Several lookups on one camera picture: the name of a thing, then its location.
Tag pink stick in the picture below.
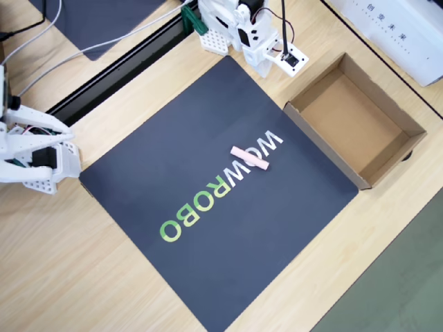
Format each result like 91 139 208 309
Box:
230 145 270 171

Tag dark mat WOWROBO print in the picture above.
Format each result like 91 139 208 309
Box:
78 55 359 332

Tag plain dark mat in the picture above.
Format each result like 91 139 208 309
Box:
29 0 184 62

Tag green clamp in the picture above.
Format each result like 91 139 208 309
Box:
181 5 208 35

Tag open brown cardboard box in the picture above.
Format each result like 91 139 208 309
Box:
282 51 428 190

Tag white box Chinese print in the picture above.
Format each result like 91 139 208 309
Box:
325 0 443 88

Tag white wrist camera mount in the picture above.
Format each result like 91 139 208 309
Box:
263 43 310 77

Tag thin red servo wire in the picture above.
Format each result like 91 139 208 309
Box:
254 8 296 44

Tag black camera cable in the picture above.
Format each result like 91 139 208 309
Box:
280 0 295 58

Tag white perforated base plate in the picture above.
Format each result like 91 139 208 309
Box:
199 29 232 55

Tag black metal rail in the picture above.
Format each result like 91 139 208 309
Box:
44 13 201 127

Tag grey cable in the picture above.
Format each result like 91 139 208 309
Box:
17 0 193 98
0 0 63 66

